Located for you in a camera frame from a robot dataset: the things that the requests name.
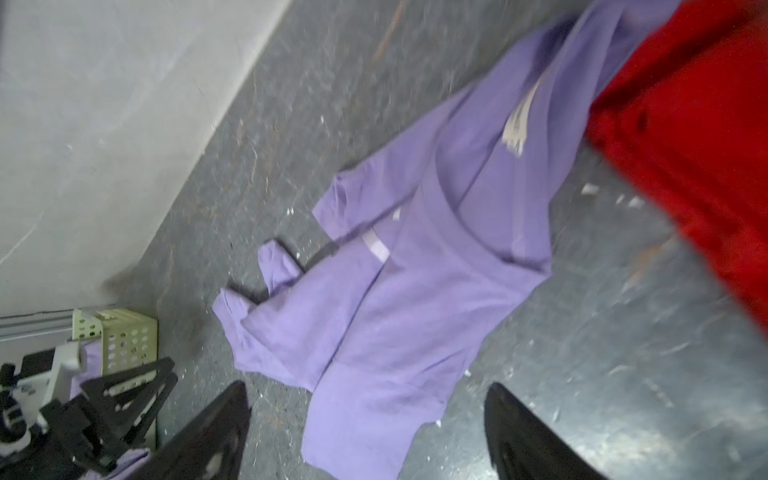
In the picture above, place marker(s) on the purple t-shirt with print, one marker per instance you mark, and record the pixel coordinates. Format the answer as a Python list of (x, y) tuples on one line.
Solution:
[(441, 235)]

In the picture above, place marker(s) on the red t-shirt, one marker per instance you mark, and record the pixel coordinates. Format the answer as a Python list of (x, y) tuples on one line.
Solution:
[(685, 121)]

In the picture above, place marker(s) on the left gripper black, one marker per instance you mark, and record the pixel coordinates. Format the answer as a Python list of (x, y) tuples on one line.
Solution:
[(90, 433)]

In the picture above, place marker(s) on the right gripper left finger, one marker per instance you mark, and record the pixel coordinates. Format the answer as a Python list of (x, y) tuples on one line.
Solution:
[(211, 446)]

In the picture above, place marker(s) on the light green plastic basket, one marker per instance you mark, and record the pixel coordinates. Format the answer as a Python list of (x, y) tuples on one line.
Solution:
[(112, 341)]

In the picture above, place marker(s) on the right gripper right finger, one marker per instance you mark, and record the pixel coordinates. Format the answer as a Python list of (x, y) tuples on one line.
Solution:
[(521, 446)]

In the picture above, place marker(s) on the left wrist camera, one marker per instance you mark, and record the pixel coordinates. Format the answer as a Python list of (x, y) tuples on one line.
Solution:
[(42, 377)]

